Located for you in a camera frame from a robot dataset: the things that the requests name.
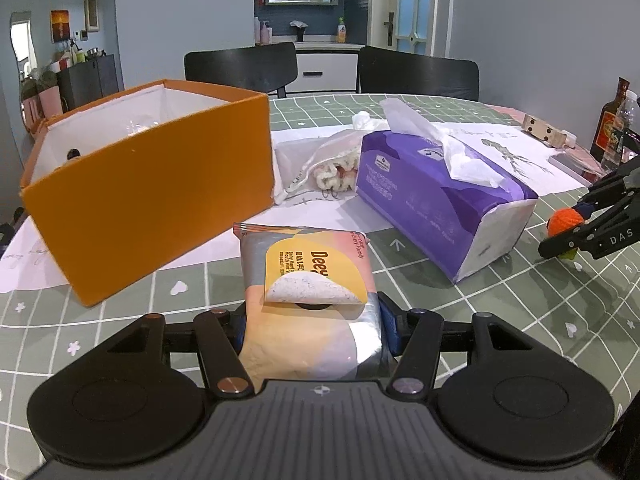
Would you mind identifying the small wooden box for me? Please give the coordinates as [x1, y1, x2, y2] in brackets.
[522, 114, 576, 148]

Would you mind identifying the black chair left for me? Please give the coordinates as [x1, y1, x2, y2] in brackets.
[183, 42, 298, 99]

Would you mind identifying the brown glass bottle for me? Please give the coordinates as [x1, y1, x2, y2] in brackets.
[590, 77, 629, 162]

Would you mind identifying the pink white crochet doll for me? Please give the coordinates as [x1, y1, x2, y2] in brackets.
[311, 152, 360, 193]

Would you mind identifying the green grid tablecloth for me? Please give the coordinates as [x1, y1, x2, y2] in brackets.
[1, 96, 639, 479]

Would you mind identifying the purple tissue pack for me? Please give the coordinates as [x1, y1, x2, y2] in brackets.
[356, 98, 538, 283]

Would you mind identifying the black chair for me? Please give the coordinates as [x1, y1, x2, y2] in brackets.
[358, 46, 480, 102]
[183, 42, 298, 99]

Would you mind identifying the black sideboard cabinet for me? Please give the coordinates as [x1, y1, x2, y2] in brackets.
[56, 54, 120, 112]

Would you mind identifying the black chair right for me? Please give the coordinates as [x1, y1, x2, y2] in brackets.
[358, 46, 480, 102]

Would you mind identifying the orange storage box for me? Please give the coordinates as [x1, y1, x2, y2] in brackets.
[21, 80, 274, 307]

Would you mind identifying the clear plastic bottle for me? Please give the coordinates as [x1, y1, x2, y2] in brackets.
[601, 90, 638, 172]

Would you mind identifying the orange crochet toy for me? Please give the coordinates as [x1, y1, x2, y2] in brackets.
[547, 208, 585, 237]

